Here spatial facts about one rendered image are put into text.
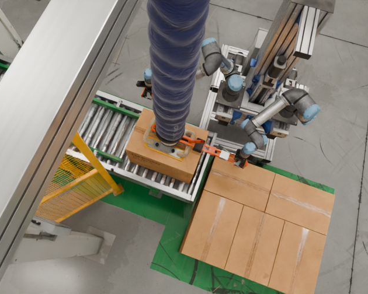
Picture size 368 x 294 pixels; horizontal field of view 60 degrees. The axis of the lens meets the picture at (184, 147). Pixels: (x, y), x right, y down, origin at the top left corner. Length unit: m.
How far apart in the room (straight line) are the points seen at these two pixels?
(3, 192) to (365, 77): 4.56
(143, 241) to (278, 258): 1.35
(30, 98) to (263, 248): 2.74
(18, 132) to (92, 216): 3.10
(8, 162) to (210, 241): 2.58
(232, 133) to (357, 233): 1.74
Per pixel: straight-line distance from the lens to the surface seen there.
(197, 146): 2.51
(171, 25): 1.21
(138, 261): 3.50
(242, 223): 3.03
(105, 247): 3.52
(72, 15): 0.58
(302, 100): 2.25
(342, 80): 4.59
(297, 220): 3.19
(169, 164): 2.61
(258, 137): 2.29
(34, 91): 0.52
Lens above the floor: 3.48
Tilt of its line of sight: 72 degrees down
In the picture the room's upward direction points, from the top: 12 degrees clockwise
